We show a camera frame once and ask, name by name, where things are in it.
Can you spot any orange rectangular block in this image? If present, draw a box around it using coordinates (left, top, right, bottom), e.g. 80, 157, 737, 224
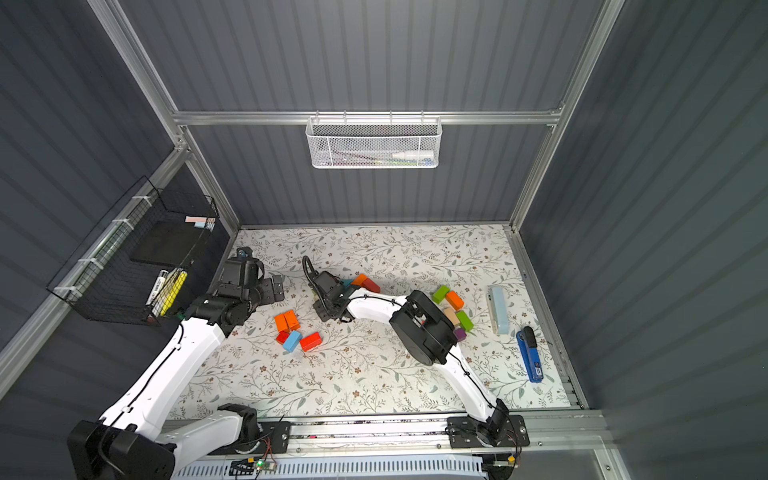
352, 274, 368, 286

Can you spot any red rectangular block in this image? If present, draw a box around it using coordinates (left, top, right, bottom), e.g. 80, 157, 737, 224
362, 278, 381, 293
300, 332, 323, 352

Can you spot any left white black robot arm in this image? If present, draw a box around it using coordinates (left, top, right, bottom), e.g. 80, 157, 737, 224
67, 247, 264, 479

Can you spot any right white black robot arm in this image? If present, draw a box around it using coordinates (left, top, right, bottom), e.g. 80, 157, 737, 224
304, 264, 510, 446

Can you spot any orange block left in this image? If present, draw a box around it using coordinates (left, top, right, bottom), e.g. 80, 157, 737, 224
274, 310, 300, 333

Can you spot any light blue block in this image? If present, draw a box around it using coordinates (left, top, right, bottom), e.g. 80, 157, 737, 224
282, 330, 302, 352

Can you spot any yellow highlighter pack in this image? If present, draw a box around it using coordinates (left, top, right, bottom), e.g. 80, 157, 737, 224
153, 268, 188, 317

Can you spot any green block right tilted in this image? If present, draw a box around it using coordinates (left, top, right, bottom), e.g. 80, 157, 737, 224
431, 285, 451, 304

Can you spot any natural wood block right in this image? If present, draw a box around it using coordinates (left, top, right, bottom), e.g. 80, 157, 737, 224
442, 308, 461, 329

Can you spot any orange block right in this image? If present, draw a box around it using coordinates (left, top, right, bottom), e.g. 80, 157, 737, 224
445, 290, 465, 311

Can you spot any green block right lower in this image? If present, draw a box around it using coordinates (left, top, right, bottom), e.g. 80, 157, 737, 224
456, 310, 474, 332

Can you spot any white marker in basket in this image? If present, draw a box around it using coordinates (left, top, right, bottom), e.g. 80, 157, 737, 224
391, 150, 436, 166

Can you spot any light blue eraser box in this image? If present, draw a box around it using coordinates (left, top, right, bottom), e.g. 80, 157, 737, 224
487, 285, 510, 335

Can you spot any blue stapler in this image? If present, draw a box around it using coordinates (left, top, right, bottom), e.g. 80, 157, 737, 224
516, 326, 544, 383

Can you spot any black wire mesh basket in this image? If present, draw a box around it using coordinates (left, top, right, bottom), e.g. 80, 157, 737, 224
47, 186, 228, 325

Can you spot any white wire mesh basket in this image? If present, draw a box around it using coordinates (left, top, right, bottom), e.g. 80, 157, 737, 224
305, 118, 443, 170

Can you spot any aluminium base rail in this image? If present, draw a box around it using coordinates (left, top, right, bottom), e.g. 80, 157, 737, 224
128, 410, 613, 463

